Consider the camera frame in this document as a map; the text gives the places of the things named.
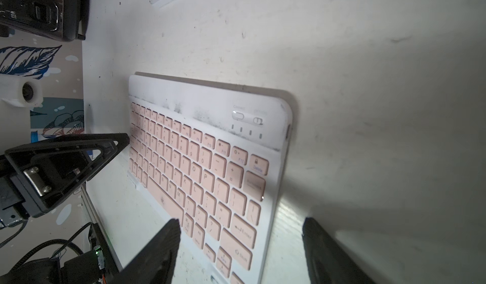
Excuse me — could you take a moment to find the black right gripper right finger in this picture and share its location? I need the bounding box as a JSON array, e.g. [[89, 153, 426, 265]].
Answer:
[[302, 218, 374, 284]]

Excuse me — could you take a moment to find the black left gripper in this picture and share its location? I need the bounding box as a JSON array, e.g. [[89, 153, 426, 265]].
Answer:
[[1, 133, 130, 229]]

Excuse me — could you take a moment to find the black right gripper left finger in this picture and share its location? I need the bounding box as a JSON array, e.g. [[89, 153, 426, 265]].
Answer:
[[111, 219, 181, 284]]

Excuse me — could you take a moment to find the pink keyboard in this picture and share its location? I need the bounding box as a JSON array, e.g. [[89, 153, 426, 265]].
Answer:
[[128, 75, 292, 283]]

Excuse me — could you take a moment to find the silver rice cooker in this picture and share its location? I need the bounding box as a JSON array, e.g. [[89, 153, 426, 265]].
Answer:
[[1, 0, 90, 42]]

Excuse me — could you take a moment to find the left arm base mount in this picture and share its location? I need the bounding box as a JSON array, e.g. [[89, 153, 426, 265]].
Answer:
[[1, 223, 120, 283]]

